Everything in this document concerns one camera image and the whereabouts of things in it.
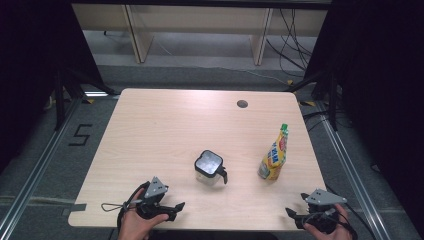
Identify clear jar with black lid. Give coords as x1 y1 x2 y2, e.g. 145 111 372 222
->
194 149 229 186

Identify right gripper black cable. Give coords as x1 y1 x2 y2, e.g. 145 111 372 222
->
333 201 379 240

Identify aluminium floor rail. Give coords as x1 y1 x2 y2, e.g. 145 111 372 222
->
0 96 84 240
314 99 393 240

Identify person's left hand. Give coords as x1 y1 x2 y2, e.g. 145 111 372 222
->
118 188 170 240

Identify metal wire loop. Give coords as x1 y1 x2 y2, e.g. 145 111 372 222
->
100 202 133 213

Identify yellow pouch with green cap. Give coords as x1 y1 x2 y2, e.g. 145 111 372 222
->
256 123 290 181

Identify black curtain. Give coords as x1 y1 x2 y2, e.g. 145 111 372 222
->
304 0 424 231
0 0 104 174

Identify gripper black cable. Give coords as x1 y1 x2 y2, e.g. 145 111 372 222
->
116 180 151 234
333 201 379 240

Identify black floor cables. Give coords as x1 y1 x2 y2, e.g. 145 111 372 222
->
301 109 351 133

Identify black metal stand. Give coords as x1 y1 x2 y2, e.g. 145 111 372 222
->
53 66 118 131
284 71 339 131

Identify black crossbar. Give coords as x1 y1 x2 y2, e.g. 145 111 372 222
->
71 0 333 10

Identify bundle of black cables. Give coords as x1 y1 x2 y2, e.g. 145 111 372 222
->
265 8 318 81

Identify light wooden shelf unit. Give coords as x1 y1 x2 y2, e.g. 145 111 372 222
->
71 3 329 66

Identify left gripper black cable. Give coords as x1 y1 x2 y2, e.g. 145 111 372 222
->
116 180 151 234

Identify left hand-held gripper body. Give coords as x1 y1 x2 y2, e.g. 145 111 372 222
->
134 176 169 221

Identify person's right hand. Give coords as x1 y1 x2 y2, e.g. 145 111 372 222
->
303 203 354 240

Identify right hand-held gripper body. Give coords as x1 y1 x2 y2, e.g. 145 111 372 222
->
301 188 348 234

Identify grey tape strip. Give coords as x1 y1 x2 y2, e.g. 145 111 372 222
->
61 202 88 217

